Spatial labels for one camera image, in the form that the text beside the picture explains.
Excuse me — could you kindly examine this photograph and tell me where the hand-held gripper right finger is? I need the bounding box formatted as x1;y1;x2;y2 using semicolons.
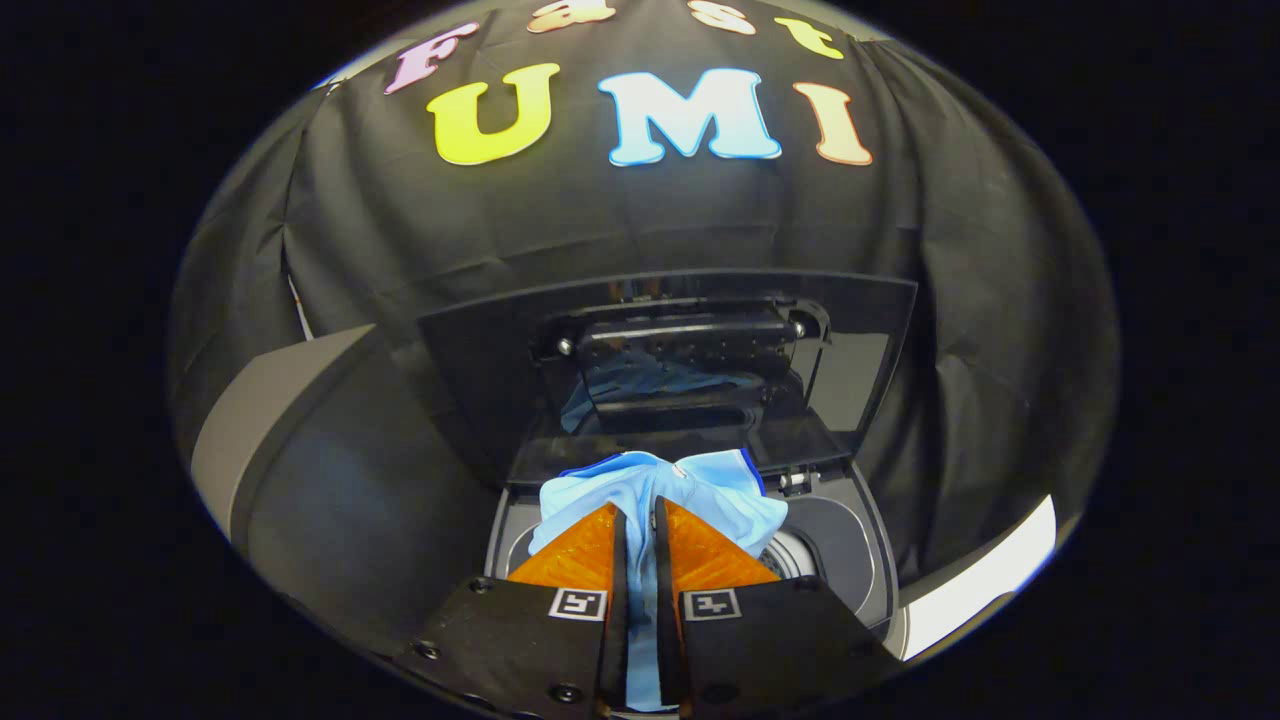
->
654;497;902;717

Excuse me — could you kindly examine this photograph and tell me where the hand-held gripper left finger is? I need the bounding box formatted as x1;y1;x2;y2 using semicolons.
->
395;500;630;717

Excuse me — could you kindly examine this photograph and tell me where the light blue polo shirt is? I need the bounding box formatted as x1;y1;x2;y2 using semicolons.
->
528;449;791;713

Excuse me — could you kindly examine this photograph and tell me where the dark washing machine lid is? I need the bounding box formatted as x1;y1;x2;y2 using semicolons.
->
415;268;919;488

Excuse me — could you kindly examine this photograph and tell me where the grey cabinet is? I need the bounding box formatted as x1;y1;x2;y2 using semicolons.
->
190;322;503;653

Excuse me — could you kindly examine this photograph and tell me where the white flat board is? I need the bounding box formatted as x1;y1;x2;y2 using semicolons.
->
895;494;1059;662

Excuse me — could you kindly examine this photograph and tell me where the black backdrop cloth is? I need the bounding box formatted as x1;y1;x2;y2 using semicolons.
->
168;0;1121;601

